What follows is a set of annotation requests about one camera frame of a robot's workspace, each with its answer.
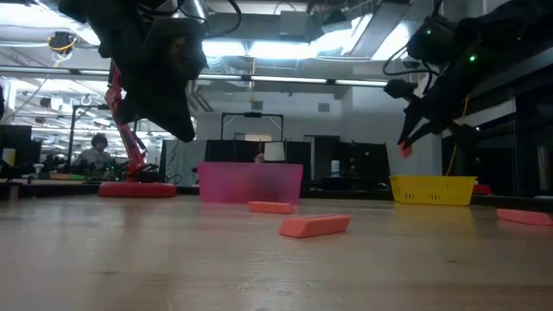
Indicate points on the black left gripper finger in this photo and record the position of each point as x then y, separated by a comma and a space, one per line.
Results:
179, 108
147, 110

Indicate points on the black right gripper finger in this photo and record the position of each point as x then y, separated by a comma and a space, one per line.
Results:
408, 121
425, 131

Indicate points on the orange eraser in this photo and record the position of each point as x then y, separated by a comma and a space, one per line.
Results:
405, 151
525, 216
271, 207
314, 225

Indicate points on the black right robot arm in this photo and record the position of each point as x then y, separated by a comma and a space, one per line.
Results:
510, 30

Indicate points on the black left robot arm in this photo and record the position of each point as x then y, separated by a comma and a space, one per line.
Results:
86, 13

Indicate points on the grey fabric cover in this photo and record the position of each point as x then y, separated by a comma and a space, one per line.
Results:
183, 160

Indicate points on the yellow plastic basket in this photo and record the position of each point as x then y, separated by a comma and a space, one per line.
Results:
432, 190

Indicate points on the dark cabinet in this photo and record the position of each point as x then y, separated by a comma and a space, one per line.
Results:
363, 160

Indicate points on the person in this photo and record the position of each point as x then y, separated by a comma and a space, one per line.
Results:
259, 158
96, 155

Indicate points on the black partition panel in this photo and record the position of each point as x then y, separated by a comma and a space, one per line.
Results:
233, 151

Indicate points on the small red object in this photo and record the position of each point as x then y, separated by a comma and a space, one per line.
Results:
481, 188

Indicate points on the white bottle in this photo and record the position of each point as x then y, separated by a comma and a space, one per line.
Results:
334, 167

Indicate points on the pink plastic bin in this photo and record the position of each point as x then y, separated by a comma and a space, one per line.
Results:
250, 181

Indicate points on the white rectangular panel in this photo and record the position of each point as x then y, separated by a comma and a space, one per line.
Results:
274, 151

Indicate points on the ceiling light strip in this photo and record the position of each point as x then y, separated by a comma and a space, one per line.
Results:
289, 80

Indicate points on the black monitor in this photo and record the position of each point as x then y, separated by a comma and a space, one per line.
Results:
15, 144

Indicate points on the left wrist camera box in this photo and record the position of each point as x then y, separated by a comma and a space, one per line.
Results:
190, 47

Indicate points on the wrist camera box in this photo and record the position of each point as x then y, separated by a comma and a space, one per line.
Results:
190, 47
432, 41

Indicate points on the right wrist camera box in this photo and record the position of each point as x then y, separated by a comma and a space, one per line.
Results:
432, 41

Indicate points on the black aluminium table frame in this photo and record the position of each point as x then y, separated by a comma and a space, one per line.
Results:
345, 194

